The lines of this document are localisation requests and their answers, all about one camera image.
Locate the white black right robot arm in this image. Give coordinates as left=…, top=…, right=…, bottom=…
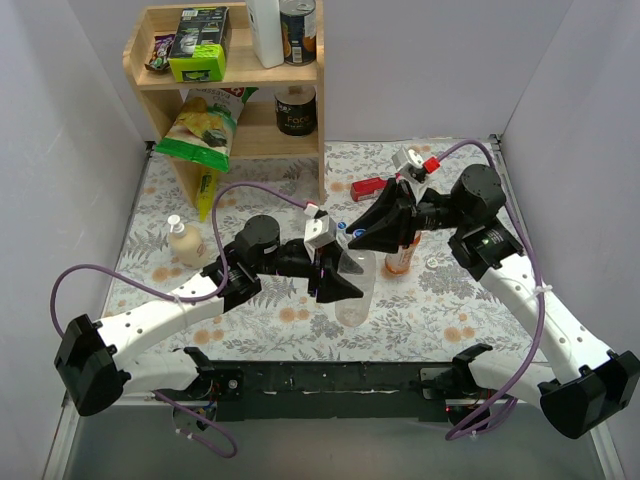
left=348, top=164, right=639, bottom=439

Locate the white orange-bottle cap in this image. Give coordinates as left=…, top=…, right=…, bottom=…
left=426, top=257, right=439, bottom=269

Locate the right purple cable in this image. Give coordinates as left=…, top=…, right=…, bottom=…
left=444, top=140, right=546, bottom=441

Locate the yellow green snack packet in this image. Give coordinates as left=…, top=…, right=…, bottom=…
left=196, top=167, right=219, bottom=223

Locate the orange juice bottle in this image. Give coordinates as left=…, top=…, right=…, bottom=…
left=385, top=232, right=421, bottom=275

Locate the red toothpaste box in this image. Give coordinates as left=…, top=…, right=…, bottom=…
left=350, top=177, right=387, bottom=202

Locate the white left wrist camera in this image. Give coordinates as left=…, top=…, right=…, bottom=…
left=303, top=202, right=335, bottom=260

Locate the white carton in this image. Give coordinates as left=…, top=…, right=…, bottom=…
left=245, top=0, right=284, bottom=69

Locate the beige soap pump bottle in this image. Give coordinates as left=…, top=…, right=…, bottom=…
left=167, top=214, right=209, bottom=269

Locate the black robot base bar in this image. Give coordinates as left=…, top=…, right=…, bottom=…
left=154, top=344, right=494, bottom=424

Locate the wooden shelf unit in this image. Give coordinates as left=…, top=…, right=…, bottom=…
left=122, top=0, right=327, bottom=211

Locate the black label jar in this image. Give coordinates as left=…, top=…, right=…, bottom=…
left=274, top=85, right=317, bottom=137

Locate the purple candy packet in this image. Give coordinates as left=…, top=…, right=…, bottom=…
left=145, top=34, right=175, bottom=73

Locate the green cassava chips bag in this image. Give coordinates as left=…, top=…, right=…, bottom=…
left=156, top=87, right=258, bottom=173

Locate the aluminium table edge rail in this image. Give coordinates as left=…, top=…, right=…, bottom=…
left=42, top=386, right=167, bottom=479

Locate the green black box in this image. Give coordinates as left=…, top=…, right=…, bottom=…
left=169, top=6, right=231, bottom=83

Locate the tin can orange label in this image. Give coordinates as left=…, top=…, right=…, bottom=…
left=279, top=0, right=316, bottom=65

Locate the clear bottle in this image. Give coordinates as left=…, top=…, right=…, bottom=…
left=333, top=232, right=377, bottom=327

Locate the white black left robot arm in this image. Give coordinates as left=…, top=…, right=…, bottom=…
left=54, top=215, right=364, bottom=416

